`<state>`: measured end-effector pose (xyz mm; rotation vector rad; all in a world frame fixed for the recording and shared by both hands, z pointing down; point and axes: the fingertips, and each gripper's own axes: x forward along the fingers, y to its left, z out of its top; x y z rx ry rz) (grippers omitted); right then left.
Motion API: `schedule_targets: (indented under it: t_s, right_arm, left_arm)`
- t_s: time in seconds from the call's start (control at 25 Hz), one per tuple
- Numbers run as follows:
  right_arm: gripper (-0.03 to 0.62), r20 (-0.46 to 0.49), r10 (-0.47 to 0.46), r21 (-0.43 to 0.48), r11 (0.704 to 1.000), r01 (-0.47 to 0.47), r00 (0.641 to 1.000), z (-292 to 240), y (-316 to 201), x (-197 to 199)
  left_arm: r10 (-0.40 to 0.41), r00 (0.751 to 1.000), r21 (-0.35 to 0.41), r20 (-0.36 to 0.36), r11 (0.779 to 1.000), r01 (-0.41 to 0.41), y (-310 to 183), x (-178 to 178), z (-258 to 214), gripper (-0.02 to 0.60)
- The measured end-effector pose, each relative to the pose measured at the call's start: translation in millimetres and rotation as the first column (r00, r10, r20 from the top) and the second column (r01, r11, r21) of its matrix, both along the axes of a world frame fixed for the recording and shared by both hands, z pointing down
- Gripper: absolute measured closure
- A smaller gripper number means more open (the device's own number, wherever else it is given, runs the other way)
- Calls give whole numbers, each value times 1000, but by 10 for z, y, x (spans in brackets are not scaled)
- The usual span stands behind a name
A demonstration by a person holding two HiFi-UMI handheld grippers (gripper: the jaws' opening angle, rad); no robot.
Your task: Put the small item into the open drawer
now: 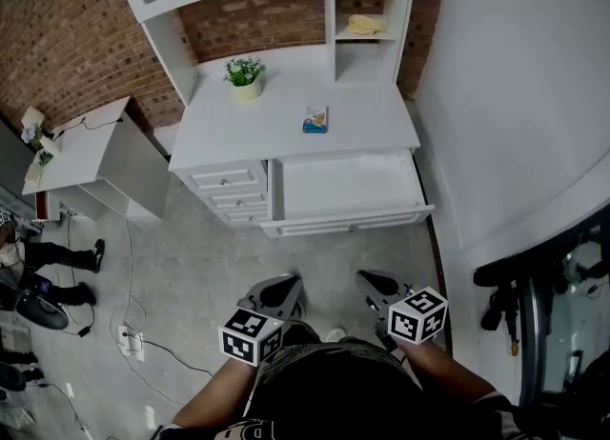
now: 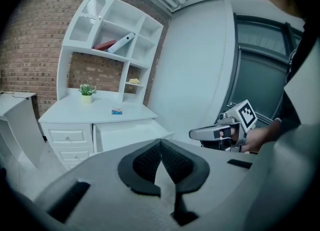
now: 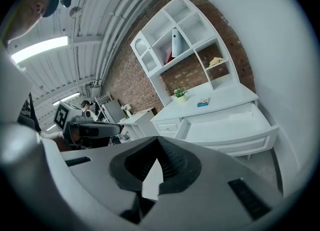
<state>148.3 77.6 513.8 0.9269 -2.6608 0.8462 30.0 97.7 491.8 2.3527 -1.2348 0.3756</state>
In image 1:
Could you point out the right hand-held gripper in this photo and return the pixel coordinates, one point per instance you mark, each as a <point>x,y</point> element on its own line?
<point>414,316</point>

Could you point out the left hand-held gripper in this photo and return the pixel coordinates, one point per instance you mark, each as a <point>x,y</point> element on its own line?
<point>248,338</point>

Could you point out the wide white desk drawer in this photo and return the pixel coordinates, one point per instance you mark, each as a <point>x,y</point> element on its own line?
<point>348,181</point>

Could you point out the small blue white box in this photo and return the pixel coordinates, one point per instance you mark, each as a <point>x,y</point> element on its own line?
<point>315,120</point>

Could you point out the person's right forearm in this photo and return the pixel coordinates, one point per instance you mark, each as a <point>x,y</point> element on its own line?
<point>443,371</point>

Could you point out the person's left forearm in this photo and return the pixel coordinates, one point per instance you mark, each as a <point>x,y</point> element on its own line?
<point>214,395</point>

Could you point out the small white side drawer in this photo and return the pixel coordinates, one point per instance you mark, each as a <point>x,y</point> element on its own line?
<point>238,201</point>
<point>224,179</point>
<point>248,217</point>

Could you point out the person's black shirt torso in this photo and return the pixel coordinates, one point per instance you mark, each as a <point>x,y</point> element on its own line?
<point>333,390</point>

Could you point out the white power strip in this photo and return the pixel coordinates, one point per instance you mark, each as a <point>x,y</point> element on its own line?
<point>129,343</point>

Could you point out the black-framed glass door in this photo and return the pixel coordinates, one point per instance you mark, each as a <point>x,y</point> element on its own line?
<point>557,333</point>

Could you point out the white desk with hutch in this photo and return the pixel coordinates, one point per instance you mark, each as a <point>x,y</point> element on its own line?
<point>286,109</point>

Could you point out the black power adapter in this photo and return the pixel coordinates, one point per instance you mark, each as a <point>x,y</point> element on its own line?
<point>84,332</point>

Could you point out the potted plant in cream pot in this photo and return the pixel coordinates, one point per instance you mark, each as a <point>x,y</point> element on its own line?
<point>247,88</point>

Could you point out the black round base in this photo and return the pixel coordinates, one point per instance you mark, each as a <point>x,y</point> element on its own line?
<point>45,314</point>

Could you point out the small white side table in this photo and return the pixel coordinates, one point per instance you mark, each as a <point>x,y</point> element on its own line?
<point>86,152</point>

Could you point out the yellow cloth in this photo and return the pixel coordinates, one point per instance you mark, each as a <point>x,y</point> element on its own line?
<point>367,25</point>

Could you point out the small artificial flower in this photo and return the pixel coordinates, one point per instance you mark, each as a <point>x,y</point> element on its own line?
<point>32,135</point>

